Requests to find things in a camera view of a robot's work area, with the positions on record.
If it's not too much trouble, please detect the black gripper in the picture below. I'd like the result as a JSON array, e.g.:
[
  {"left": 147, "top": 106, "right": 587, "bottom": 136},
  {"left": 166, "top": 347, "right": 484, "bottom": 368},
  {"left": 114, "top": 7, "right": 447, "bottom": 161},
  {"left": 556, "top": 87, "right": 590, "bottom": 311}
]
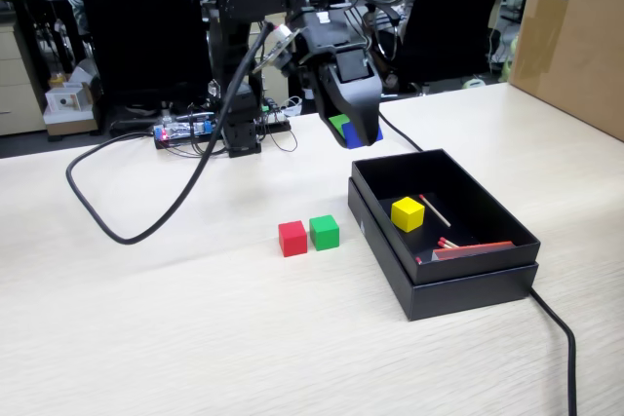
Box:
[{"left": 286, "top": 6, "right": 385, "bottom": 149}]

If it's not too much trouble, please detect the blue wooden cube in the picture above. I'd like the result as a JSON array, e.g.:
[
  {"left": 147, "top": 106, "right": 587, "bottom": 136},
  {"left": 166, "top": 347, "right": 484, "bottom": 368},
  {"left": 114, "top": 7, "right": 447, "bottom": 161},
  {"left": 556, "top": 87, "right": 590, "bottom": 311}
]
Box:
[{"left": 340, "top": 122, "right": 385, "bottom": 150}]

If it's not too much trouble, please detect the yellow wooden cube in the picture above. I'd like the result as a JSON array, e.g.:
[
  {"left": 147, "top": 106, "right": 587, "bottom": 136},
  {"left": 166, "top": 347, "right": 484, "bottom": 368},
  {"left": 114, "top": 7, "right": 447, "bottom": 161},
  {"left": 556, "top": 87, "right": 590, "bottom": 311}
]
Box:
[{"left": 390, "top": 196, "right": 426, "bottom": 233}]

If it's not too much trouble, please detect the green wooden cube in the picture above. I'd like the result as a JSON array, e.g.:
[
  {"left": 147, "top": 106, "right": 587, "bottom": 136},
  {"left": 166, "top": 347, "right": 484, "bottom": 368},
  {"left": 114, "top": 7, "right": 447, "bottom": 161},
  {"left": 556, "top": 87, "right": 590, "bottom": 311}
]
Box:
[{"left": 308, "top": 213, "right": 340, "bottom": 252}]

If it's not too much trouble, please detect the red wooden cube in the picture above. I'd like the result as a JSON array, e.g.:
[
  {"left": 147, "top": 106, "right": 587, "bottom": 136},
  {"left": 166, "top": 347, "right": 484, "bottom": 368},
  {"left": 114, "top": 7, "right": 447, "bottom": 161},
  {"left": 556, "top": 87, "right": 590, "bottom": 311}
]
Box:
[{"left": 278, "top": 220, "right": 309, "bottom": 258}]

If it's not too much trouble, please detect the black cardboard box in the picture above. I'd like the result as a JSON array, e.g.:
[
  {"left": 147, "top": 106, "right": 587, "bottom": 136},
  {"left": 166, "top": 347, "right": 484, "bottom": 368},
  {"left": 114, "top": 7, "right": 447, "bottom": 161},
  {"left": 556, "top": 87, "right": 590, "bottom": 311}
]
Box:
[{"left": 350, "top": 147, "right": 542, "bottom": 285}]

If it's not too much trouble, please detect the black box lid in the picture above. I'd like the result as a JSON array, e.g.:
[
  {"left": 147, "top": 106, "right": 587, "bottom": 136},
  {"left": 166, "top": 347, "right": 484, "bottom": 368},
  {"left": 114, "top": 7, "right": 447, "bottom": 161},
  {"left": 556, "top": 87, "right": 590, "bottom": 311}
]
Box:
[{"left": 347, "top": 176, "right": 540, "bottom": 322}]

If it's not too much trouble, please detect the large brown cardboard box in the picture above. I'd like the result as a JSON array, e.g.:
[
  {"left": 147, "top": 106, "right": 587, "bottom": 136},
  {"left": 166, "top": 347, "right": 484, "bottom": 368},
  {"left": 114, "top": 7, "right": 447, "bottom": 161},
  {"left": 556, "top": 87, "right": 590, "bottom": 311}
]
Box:
[{"left": 506, "top": 0, "right": 624, "bottom": 142}]

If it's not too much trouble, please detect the white product box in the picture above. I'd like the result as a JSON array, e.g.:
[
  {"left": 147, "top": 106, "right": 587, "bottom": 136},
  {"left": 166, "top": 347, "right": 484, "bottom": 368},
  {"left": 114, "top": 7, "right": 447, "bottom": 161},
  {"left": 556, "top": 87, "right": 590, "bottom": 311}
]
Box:
[{"left": 45, "top": 86, "right": 84, "bottom": 114}]

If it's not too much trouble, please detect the beige drawer cabinet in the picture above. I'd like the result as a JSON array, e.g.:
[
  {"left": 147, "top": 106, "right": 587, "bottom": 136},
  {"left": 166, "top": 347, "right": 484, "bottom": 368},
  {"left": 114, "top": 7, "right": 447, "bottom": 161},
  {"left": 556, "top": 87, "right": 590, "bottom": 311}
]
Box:
[
  {"left": 251, "top": 20, "right": 292, "bottom": 106},
  {"left": 0, "top": 20, "right": 48, "bottom": 137}
]

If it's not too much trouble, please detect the black office chair with armrest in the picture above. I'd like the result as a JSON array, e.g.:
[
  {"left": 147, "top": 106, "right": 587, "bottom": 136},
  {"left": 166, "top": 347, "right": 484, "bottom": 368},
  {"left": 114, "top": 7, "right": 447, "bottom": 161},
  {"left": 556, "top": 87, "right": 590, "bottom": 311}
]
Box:
[{"left": 370, "top": 0, "right": 516, "bottom": 95}]

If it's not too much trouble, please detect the controller board with red LED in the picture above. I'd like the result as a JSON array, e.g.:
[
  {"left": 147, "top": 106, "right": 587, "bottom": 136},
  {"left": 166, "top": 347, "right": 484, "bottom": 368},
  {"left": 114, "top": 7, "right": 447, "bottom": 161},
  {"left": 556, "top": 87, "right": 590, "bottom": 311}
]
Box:
[{"left": 152, "top": 116, "right": 220, "bottom": 143}]

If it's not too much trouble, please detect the black mesh office chair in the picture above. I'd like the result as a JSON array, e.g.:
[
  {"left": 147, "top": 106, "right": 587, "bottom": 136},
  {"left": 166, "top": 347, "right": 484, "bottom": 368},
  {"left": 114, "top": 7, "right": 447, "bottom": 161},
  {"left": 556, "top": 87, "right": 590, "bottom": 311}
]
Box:
[{"left": 72, "top": 0, "right": 212, "bottom": 137}]

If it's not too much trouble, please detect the electronics board with wires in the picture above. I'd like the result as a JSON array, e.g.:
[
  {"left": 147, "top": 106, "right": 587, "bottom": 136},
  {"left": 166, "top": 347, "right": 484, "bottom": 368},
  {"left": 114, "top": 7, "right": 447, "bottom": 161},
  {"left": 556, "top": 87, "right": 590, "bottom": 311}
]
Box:
[{"left": 154, "top": 119, "right": 293, "bottom": 151}]

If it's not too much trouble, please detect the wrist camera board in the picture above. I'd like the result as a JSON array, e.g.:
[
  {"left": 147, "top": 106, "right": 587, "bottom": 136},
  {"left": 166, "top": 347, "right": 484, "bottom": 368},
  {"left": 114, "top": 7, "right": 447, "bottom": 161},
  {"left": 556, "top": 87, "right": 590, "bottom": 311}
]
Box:
[{"left": 252, "top": 20, "right": 304, "bottom": 74}]

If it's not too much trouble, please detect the thick black camera cable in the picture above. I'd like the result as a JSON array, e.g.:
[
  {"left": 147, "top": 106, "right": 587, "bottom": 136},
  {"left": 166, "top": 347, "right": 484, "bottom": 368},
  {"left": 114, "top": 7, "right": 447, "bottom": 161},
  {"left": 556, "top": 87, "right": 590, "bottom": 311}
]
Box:
[{"left": 65, "top": 20, "right": 275, "bottom": 246}]

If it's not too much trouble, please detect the thick black power cable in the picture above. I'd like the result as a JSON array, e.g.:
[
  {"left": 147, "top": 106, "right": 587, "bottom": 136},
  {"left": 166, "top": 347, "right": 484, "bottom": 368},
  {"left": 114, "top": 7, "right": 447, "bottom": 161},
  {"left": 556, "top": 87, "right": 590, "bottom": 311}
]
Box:
[{"left": 377, "top": 111, "right": 579, "bottom": 416}]

